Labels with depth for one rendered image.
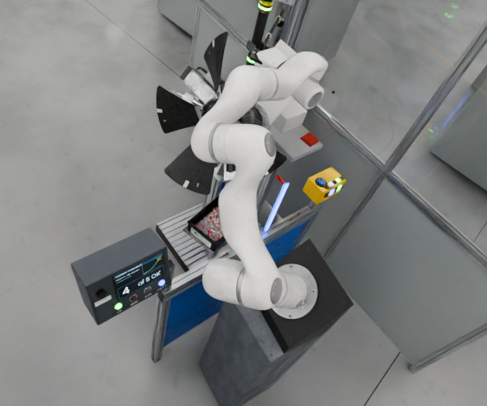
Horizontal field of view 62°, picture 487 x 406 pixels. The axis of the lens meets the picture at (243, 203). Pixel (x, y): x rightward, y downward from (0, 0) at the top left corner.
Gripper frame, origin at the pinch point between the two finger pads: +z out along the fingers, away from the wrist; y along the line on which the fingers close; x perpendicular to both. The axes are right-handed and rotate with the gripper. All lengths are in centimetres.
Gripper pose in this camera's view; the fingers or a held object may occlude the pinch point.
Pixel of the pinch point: (255, 45)
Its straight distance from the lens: 154.5
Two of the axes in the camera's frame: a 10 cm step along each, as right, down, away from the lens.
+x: 2.1, -6.0, -7.7
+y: 7.7, -3.8, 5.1
